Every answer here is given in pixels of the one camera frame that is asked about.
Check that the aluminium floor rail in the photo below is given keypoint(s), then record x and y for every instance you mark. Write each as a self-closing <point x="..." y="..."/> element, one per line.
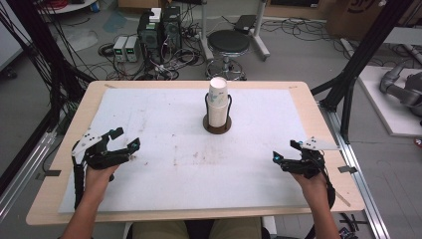
<point x="23" y="172"/>
<point x="361" y="186"/>

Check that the cardboard box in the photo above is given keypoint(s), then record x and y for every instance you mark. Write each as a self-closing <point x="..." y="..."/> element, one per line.
<point x="365" y="16"/>

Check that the person's left leg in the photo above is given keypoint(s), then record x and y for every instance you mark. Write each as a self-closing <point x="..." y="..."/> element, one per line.
<point x="159" y="230"/>

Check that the black round stool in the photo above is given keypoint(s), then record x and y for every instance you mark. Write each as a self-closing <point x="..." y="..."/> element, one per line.
<point x="229" y="41"/>

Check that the white small box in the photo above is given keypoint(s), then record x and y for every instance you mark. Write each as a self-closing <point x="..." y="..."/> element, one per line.
<point x="155" y="15"/>

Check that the stack of white paper cups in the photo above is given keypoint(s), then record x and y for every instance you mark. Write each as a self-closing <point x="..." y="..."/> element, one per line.
<point x="218" y="99"/>

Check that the person's right hand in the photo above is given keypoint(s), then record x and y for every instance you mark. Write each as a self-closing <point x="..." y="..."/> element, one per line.
<point x="312" y="189"/>

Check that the white table mat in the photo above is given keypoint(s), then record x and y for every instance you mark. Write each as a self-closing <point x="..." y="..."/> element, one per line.
<point x="172" y="172"/>

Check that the grey bench power supply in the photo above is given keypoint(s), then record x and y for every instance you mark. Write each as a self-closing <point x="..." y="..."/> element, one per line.
<point x="119" y="49"/>
<point x="132" y="49"/>

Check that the black flat device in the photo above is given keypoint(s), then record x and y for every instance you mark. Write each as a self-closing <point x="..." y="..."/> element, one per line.
<point x="245" y="23"/>

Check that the black computer tower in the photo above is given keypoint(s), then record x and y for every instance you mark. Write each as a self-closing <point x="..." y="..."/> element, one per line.
<point x="150" y="38"/>
<point x="172" y="28"/>

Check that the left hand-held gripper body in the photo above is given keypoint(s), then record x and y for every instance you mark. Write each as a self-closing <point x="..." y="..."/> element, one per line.
<point x="96" y="156"/>

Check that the person's leg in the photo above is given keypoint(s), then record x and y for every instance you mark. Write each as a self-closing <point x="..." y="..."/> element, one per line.
<point x="159" y="230"/>
<point x="237" y="229"/>

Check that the black metal frame post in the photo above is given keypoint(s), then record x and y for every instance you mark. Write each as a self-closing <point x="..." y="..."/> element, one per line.
<point x="40" y="49"/>
<point x="361" y="56"/>

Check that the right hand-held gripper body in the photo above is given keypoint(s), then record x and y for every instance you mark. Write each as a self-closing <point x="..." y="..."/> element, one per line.
<point x="307" y="161"/>

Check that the person's left hand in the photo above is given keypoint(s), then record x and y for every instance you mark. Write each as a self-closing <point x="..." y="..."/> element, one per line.
<point x="99" y="181"/>

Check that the white floor platform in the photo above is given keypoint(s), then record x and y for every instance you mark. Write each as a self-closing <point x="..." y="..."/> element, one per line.
<point x="384" y="109"/>

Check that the white metal stand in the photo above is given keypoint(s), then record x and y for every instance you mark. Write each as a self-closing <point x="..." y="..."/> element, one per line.
<point x="260" y="43"/>

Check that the black tape piece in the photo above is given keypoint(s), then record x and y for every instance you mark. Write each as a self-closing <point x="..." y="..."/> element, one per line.
<point x="52" y="173"/>
<point x="347" y="169"/>

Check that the person's right leg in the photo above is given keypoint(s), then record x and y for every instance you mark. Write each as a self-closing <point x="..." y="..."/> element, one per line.
<point x="237" y="229"/>

